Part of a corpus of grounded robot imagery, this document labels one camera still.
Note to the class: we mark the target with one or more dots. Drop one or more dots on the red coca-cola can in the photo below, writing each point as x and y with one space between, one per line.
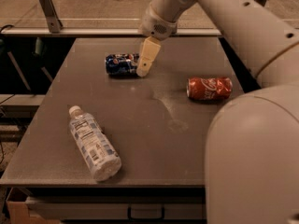
206 89

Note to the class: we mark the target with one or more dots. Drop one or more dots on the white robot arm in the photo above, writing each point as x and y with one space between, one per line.
252 144

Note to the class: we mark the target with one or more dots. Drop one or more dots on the blue pepsi can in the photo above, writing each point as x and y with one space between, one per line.
121 64

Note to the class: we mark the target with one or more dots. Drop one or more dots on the cardboard box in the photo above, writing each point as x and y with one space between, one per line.
19 212

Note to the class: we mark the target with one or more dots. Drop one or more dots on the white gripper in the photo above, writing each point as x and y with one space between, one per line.
156 25

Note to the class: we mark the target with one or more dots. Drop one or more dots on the grey drawer with handle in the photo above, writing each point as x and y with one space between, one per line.
112 208

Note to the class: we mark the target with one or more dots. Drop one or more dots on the metal rail beam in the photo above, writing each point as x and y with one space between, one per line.
79 32

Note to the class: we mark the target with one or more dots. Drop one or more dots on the clear plastic water bottle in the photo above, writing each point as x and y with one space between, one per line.
101 157

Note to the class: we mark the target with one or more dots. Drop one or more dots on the left metal bracket post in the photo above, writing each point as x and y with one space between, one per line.
51 16

